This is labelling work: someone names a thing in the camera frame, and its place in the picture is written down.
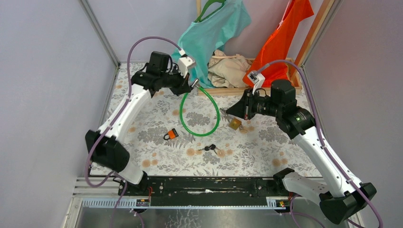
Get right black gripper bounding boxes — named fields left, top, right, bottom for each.
left=226, top=87, right=281, bottom=120

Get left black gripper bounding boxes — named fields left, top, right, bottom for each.
left=158, top=65, right=190, bottom=96

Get green cable lock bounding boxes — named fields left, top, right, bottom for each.
left=179, top=79, right=221, bottom=137

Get brass padlock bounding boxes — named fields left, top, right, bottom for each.
left=229, top=118, right=242, bottom=130

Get small silver key pair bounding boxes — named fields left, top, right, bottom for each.
left=220, top=108, right=232, bottom=123

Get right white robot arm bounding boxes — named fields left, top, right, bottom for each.
left=225, top=79, right=376, bottom=224

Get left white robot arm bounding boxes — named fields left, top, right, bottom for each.
left=85, top=49, right=196, bottom=195

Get beige crumpled cloth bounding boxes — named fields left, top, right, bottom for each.
left=207, top=49, right=252, bottom=88

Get black headed keys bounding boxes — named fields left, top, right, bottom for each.
left=198, top=144, right=218, bottom=155

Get floral table mat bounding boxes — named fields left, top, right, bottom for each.
left=121, top=88, right=320, bottom=177

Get orange black small padlock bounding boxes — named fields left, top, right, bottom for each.
left=163, top=128, right=179, bottom=141

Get teal shirt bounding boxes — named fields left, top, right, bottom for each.
left=177, top=0, right=251, bottom=88

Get orange shirt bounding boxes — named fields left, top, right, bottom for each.
left=242, top=0, right=314, bottom=87

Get green clothes hanger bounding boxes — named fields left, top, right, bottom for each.
left=193, top=0, right=226, bottom=23

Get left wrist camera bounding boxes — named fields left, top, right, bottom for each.
left=177, top=49, right=196, bottom=78

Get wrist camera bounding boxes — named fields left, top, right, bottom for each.
left=247, top=71, right=265, bottom=95
left=177, top=49, right=196, bottom=78

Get wooden tray frame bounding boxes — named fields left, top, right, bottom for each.
left=196, top=57, right=303, bottom=96

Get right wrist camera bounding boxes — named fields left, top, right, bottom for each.
left=247, top=71, right=265, bottom=95

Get white slotted cable duct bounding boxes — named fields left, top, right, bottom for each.
left=81, top=198, right=287, bottom=210

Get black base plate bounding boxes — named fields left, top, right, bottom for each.
left=118, top=176, right=292, bottom=206

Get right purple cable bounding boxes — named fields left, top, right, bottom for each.
left=255, top=59, right=384, bottom=228

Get purple cable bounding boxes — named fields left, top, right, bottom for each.
left=255, top=59, right=384, bottom=228
left=84, top=36, right=185, bottom=228

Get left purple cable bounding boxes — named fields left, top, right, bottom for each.
left=84, top=36, right=185, bottom=228

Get wooden post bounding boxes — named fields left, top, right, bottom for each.
left=294, top=0, right=335, bottom=67

